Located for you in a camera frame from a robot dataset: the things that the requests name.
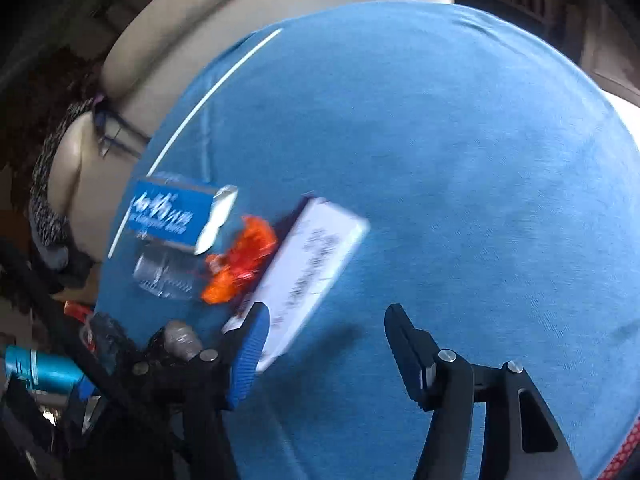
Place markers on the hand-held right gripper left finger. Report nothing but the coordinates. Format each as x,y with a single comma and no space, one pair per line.
244,360

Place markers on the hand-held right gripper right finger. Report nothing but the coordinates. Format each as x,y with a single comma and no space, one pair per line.
415,375

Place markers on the red-orange plastic wrapper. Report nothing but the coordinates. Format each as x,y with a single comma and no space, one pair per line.
240,265

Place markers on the white carton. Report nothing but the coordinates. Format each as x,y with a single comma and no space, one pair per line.
310,265

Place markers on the clear plastic bottle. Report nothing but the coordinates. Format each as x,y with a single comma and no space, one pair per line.
160,272

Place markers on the blue carton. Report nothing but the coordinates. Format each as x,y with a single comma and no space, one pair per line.
160,215

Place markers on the teal metal bottle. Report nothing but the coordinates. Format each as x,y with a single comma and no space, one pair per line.
45,367

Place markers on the blue tablecloth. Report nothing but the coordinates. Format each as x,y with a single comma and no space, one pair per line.
425,160

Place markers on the dark patterned cloth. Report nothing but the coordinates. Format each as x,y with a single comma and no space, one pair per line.
47,160

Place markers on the cream leather sofa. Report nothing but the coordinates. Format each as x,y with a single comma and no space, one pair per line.
200,35

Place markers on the brown wooden door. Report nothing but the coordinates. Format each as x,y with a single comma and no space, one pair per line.
605,45

